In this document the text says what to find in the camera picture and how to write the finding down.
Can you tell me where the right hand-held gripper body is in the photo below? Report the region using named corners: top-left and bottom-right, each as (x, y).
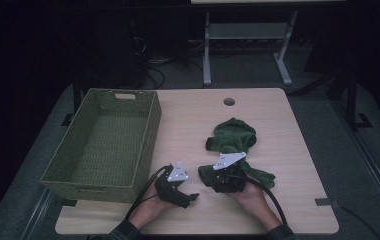
top-left (210, 151), bottom-right (248, 194)

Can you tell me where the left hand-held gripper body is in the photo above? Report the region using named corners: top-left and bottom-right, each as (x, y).
top-left (153, 161), bottom-right (191, 202)

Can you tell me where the green fleece dinosaur costume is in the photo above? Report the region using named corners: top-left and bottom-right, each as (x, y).
top-left (197, 116), bottom-right (277, 195)

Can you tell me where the green woven basket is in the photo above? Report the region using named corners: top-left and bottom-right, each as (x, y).
top-left (39, 88), bottom-right (163, 204)

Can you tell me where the person's left hand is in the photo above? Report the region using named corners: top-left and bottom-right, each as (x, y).
top-left (129, 186), bottom-right (176, 231)

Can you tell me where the person's right hand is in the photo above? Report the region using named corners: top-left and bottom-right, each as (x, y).
top-left (227, 182), bottom-right (281, 231)

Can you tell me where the black stand leg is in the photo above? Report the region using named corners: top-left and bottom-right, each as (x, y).
top-left (343, 68), bottom-right (373, 130)
top-left (60, 75), bottom-right (83, 127)

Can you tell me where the white metal stand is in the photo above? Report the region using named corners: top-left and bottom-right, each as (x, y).
top-left (202, 9), bottom-right (300, 88)

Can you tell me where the right hand-held gripper cable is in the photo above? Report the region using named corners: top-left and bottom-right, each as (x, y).
top-left (242, 175), bottom-right (288, 226)

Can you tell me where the tangle of floor cables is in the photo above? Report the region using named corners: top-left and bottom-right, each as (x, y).
top-left (130, 34), bottom-right (206, 90)

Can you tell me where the thin black floor cable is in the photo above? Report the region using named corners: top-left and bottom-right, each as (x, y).
top-left (337, 201), bottom-right (380, 240)

